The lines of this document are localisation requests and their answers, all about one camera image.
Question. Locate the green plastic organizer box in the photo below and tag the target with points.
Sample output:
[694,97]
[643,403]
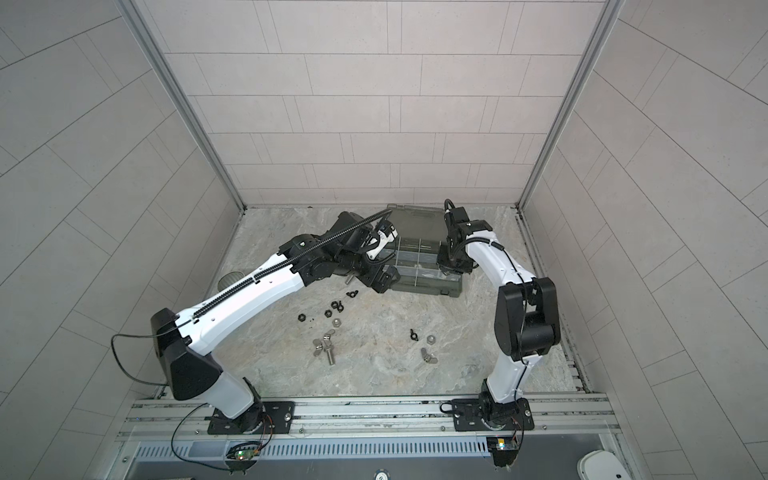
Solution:
[421,237]

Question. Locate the silver wing nut front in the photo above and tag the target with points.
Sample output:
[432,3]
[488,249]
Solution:
[428,357]

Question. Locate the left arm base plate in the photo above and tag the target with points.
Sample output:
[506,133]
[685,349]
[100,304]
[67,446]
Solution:
[271,417]

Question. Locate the left circuit board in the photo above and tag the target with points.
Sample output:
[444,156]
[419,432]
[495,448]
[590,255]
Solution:
[244,452]

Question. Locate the right circuit board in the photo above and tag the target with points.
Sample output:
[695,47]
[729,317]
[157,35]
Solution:
[503,450]

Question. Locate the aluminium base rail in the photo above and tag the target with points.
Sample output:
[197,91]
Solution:
[369,417]

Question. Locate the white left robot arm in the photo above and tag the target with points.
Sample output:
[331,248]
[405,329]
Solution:
[184,342]

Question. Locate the circuit board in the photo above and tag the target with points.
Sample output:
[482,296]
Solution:
[244,452]
[503,450]

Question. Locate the white round device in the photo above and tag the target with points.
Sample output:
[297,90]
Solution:
[601,465]

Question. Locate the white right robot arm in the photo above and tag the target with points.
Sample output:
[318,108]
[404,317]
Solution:
[526,323]

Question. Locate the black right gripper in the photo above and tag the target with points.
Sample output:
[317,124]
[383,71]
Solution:
[444,264]

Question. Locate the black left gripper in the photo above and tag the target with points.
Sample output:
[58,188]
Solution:
[384,283]

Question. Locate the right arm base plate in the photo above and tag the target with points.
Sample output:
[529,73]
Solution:
[483,414]

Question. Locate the silver wing bolt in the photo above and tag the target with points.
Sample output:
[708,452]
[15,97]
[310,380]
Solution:
[324,346]

